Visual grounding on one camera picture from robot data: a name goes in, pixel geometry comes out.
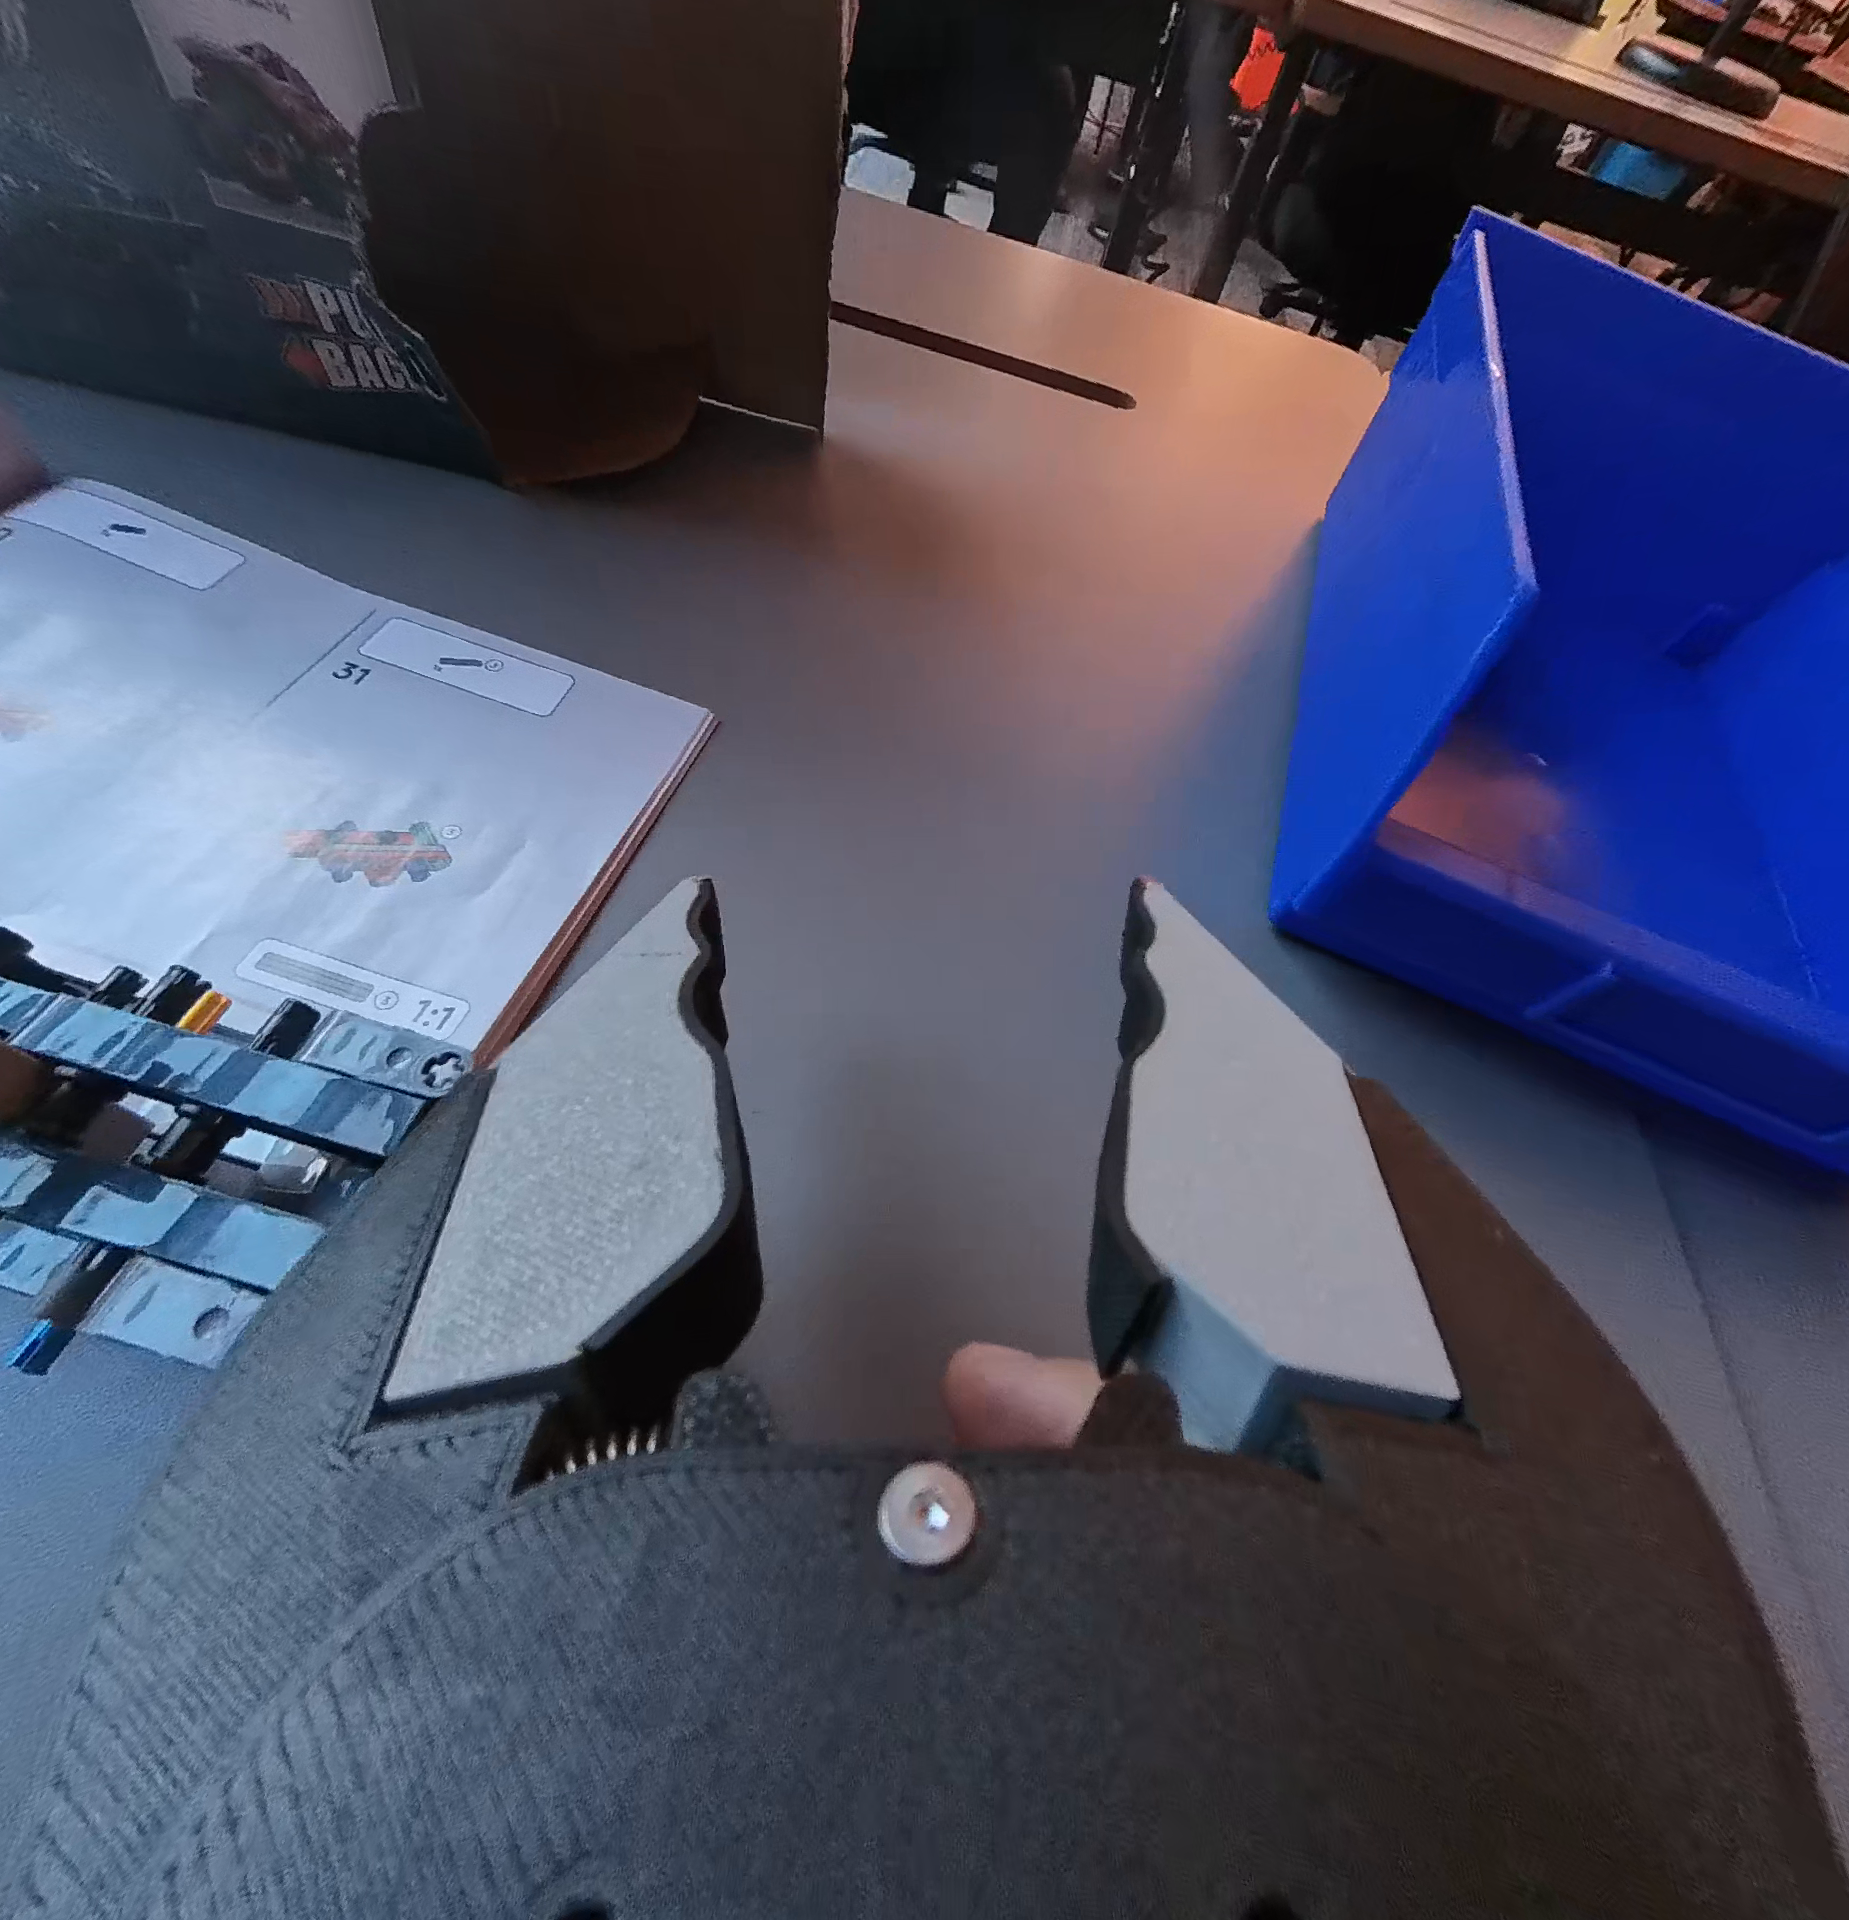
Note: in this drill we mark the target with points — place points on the printed cardboard lego box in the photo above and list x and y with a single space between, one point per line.
608 195

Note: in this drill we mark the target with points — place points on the orange object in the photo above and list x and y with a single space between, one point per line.
1257 63

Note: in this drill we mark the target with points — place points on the black office chair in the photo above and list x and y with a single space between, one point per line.
1359 211

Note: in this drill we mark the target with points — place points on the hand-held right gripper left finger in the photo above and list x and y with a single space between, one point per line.
565 1201

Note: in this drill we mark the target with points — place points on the person's right hand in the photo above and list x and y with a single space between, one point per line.
1021 1395

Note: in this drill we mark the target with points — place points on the wooden table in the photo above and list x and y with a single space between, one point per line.
1464 44

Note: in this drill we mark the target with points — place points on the dark blue lego model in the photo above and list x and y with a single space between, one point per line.
188 1058

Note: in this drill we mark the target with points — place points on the white instruction booklet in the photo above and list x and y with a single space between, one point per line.
188 751

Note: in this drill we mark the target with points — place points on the blue plastic storage bin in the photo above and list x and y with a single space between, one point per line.
1660 525

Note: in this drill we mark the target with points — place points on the small blue object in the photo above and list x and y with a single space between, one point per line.
1638 165

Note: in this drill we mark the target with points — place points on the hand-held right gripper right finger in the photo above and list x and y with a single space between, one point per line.
1256 1201

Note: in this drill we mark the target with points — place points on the black round object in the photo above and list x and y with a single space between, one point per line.
1698 75

